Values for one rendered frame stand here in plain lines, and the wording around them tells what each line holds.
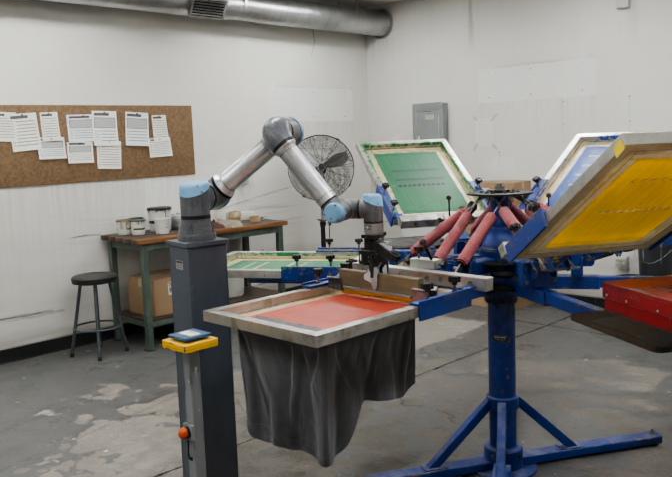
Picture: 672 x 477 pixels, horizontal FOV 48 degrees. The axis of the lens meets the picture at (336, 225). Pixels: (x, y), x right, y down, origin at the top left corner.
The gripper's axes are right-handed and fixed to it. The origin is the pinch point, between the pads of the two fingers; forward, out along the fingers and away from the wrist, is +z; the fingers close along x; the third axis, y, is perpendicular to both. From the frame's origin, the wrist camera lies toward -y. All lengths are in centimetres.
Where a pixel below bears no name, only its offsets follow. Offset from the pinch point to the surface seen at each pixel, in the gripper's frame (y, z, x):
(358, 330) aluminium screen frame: -29, 4, 43
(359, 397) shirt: -21, 30, 35
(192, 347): 6, 7, 82
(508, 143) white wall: 202, -48, -412
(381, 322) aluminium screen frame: -29.1, 3.5, 32.1
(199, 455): 10, 44, 79
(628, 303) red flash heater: -96, -5, -2
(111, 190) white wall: 380, -23, -96
